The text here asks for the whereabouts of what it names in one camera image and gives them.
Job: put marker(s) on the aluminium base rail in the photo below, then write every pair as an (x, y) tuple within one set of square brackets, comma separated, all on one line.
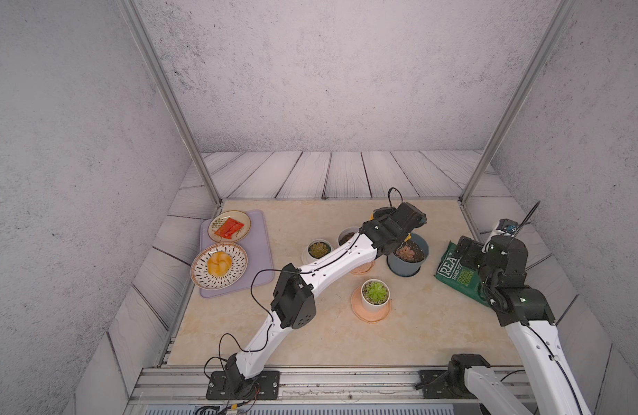
[(329, 390)]

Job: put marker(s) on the red food sticks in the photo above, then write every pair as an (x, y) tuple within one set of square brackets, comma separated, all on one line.
[(229, 228)]

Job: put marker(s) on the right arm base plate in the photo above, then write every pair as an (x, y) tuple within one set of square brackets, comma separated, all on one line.
[(434, 384)]

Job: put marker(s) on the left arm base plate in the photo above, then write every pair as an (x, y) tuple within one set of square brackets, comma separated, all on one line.
[(264, 385)]

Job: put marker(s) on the blue-grey succulent pot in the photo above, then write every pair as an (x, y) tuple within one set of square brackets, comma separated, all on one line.
[(407, 260)]

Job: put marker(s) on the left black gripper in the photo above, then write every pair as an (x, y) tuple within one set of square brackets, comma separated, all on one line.
[(380, 213)]

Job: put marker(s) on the metal frame post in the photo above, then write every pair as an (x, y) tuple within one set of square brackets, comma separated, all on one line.
[(539, 58), (146, 48)]

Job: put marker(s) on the white saucer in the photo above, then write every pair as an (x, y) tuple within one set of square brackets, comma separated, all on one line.
[(305, 267)]

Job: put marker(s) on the small white succulent pot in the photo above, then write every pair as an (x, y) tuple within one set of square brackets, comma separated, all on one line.
[(315, 250)]

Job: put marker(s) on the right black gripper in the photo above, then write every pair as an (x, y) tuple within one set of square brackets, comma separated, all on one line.
[(476, 249)]

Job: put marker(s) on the patterned white bowl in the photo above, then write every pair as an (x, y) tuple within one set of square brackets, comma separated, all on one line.
[(204, 280)]

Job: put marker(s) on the left metal frame post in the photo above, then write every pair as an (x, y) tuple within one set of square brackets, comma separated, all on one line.
[(146, 48)]

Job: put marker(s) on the yellow dumplings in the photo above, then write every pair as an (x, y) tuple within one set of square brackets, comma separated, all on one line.
[(219, 264)]

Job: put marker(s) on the terracotta saucer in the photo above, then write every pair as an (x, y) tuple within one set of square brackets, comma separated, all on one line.
[(364, 269), (367, 312)]

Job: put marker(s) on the lavender placemat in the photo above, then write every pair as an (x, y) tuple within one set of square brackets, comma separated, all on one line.
[(257, 246)]

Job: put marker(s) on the beige plate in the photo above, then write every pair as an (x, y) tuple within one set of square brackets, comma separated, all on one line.
[(236, 215)]

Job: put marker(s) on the terracotta saucer front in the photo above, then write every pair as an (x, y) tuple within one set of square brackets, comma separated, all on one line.
[(367, 312)]

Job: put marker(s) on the white pot green succulent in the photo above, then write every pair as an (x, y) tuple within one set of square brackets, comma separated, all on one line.
[(375, 295)]

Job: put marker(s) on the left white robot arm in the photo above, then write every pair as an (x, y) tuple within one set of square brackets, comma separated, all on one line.
[(293, 303)]

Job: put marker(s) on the terracotta saucer back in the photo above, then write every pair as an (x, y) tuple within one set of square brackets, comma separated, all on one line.
[(364, 269)]

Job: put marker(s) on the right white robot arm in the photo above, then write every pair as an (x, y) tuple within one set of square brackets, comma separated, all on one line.
[(526, 316)]

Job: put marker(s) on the large white succulent pot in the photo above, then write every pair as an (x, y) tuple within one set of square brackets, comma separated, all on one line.
[(346, 235)]

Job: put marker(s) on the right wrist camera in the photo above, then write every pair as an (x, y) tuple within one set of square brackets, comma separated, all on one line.
[(506, 228)]

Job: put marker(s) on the green snack bag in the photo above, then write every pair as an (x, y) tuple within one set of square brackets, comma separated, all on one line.
[(461, 278)]

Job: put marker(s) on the right metal frame post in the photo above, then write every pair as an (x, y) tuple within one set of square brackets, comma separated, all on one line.
[(539, 58)]

